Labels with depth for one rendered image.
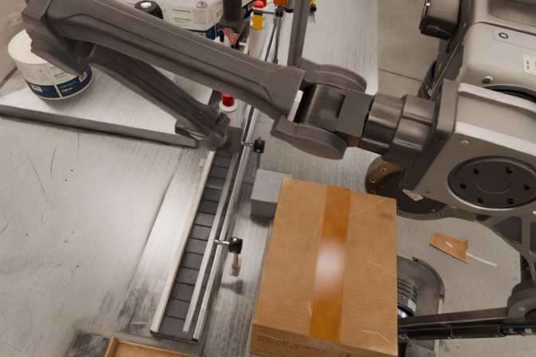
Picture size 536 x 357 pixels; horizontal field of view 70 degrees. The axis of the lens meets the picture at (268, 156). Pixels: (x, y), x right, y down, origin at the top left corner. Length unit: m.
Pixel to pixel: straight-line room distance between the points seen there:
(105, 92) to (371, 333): 1.07
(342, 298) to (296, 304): 0.08
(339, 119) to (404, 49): 2.80
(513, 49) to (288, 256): 0.47
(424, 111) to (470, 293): 1.76
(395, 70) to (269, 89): 2.56
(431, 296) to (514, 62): 1.38
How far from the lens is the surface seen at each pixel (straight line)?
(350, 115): 0.46
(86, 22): 0.51
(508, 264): 2.33
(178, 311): 0.95
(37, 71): 1.35
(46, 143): 1.36
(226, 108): 1.03
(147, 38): 0.49
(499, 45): 0.53
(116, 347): 1.01
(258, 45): 1.36
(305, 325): 0.69
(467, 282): 2.18
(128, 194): 1.16
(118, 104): 1.33
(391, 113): 0.46
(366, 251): 0.76
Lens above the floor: 1.79
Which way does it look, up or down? 53 degrees down
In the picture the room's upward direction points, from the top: 6 degrees clockwise
